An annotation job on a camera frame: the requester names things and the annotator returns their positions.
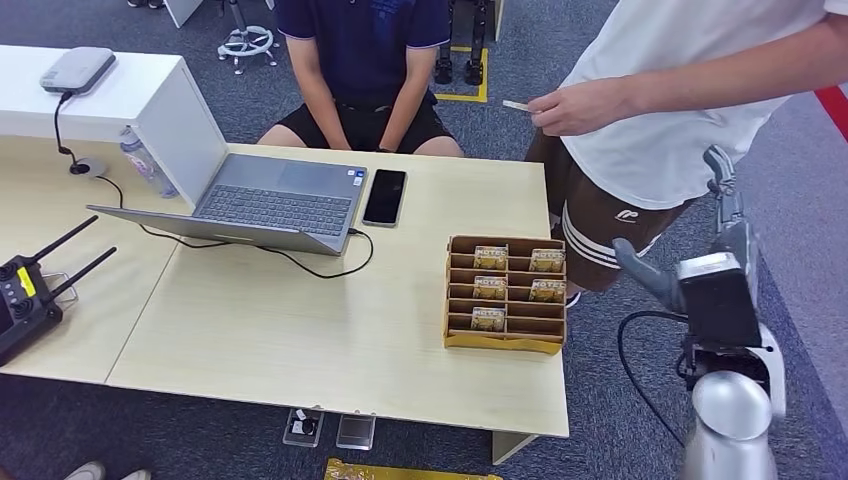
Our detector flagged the standing person's hand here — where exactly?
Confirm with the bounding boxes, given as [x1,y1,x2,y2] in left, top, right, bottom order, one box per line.
[527,77,639,138]

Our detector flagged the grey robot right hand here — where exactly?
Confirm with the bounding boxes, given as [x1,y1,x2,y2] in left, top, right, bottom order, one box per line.
[612,145,762,314]

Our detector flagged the standing person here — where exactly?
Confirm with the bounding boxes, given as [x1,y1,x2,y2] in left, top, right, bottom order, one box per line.
[525,0,848,310]

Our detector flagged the gold hotel card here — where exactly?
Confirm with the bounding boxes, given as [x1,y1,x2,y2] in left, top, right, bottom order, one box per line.
[472,275,509,301]
[528,278,568,305]
[528,248,567,274]
[472,245,510,272]
[470,305,507,333]

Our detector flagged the cardboard card holder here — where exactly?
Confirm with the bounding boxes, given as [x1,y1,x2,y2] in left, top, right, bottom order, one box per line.
[442,234,570,357]

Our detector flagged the seated person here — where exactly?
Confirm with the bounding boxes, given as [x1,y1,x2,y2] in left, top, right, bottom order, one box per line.
[256,0,466,159]

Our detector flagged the black background robot legs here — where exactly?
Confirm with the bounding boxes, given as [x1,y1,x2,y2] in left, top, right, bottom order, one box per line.
[433,0,490,88]

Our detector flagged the black smartphone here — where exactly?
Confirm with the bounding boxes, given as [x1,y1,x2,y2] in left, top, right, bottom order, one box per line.
[361,168,409,229]

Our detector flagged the white table leg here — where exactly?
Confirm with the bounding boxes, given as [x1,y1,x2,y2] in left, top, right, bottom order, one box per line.
[490,430,539,466]

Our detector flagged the grey laptop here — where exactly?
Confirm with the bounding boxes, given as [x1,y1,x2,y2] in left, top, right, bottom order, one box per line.
[86,152,370,258]

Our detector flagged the gold foil sheet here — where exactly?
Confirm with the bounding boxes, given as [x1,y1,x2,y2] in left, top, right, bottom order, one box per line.
[323,457,504,480]

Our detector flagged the metal stool base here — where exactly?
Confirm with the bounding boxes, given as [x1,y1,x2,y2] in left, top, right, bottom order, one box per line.
[216,0,279,76]

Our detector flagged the clear plastic box with item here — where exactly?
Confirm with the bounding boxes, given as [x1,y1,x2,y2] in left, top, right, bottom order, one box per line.
[282,407,327,449]

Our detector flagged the white cabinet corner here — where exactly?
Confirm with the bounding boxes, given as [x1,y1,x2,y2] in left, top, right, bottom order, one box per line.
[163,0,204,30]

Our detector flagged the clear water bottle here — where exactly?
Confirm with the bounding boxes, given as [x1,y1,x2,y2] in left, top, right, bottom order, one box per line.
[119,127,179,201]

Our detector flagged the white desktop shelf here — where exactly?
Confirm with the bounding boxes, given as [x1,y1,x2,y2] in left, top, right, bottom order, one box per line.
[0,44,231,213]

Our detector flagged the grey flat box device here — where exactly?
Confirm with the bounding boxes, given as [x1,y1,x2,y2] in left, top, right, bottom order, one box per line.
[38,46,118,97]

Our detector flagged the black remote controller with antennas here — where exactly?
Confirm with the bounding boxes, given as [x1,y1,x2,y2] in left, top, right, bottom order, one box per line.
[0,215,119,368]

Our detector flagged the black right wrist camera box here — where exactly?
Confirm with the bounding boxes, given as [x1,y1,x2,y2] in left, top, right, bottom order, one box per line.
[675,251,764,350]

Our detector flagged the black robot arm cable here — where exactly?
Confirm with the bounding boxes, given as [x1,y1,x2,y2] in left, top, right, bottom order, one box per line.
[617,310,692,449]

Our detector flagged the black laptop power cable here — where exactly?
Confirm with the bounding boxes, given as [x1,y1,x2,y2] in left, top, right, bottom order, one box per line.
[92,173,376,281]

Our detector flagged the round desk cable grommet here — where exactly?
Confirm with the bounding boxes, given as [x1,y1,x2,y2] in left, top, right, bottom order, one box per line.
[68,156,108,179]

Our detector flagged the black device cable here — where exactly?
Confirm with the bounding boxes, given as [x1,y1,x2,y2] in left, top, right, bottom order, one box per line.
[52,91,87,175]

